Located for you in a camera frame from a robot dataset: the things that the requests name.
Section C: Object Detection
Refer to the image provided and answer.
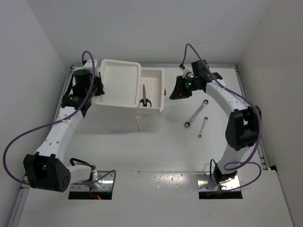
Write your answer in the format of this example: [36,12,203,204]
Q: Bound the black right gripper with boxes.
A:
[170,76,200,100]

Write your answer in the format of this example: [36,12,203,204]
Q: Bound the white top drawer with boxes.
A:
[138,68,165,115]

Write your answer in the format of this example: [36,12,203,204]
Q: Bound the white drawer cabinet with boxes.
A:
[95,59,142,132]

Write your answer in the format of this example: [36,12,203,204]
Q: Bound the large silver ratchet wrench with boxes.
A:
[184,99,209,128]

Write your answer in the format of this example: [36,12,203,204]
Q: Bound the black handled scissors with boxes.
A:
[139,84,152,107]

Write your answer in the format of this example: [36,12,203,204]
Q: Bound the small silver wrench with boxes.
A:
[198,117,208,138]

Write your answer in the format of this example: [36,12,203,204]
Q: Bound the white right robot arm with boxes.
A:
[169,61,261,183]

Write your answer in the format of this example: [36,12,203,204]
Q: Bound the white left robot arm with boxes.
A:
[23,69,105,192]

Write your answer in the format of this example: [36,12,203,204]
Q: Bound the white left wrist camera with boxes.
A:
[83,59,99,72]

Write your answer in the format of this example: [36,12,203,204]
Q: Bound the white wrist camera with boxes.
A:
[179,66,192,77]
[83,59,99,72]

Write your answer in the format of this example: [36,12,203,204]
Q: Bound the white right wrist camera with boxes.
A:
[179,66,192,77]

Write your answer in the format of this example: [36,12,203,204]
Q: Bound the aluminium frame rail back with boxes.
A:
[71,62,237,67]

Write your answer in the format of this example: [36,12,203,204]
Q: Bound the aluminium frame rail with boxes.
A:
[71,62,237,67]
[235,65,270,170]
[8,65,75,227]

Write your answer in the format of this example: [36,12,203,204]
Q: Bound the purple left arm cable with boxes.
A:
[2,50,116,186]

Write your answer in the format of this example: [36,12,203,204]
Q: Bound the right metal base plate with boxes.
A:
[196,172,241,192]

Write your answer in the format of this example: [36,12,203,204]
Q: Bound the metal base plate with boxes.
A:
[70,170,116,192]
[196,172,241,192]

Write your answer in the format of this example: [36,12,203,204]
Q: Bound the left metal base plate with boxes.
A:
[70,170,116,192]

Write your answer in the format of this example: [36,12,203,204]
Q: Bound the aluminium frame rail right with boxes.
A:
[235,65,270,170]

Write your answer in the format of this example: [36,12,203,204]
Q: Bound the aluminium frame rail left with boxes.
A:
[8,65,75,227]

